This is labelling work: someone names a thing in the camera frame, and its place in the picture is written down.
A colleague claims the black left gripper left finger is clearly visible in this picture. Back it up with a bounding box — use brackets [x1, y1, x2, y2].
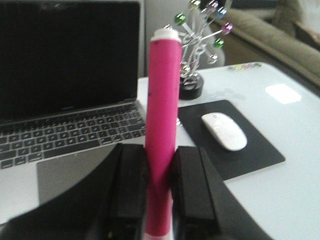
[106, 144, 148, 240]

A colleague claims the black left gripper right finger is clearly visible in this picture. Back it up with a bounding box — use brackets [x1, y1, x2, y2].
[170, 146, 220, 240]

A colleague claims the pink highlighter pen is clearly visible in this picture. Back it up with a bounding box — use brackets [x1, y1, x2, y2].
[143, 28, 182, 240]

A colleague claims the white computer mouse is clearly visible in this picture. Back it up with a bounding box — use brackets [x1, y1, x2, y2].
[201, 112, 248, 152]

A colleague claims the black mouse pad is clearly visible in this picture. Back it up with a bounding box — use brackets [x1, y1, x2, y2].
[178, 100, 286, 180]

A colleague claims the grey laptop with black screen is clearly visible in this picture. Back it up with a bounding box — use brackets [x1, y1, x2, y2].
[0, 0, 143, 217]

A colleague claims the ferris wheel desk ornament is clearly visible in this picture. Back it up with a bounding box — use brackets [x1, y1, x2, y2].
[173, 0, 233, 100]

